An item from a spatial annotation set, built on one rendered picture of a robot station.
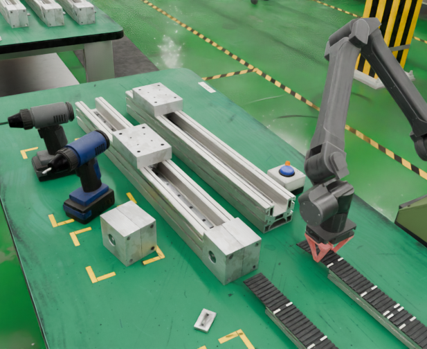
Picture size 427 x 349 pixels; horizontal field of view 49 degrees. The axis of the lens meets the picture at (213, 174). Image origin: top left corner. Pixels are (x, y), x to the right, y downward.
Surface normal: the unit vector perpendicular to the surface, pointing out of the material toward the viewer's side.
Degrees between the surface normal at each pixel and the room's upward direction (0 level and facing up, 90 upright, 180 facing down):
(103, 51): 90
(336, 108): 43
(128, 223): 0
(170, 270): 0
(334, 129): 37
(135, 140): 0
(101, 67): 90
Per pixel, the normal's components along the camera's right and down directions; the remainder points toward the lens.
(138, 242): 0.69, 0.43
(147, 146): 0.04, -0.83
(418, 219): -0.84, 0.27
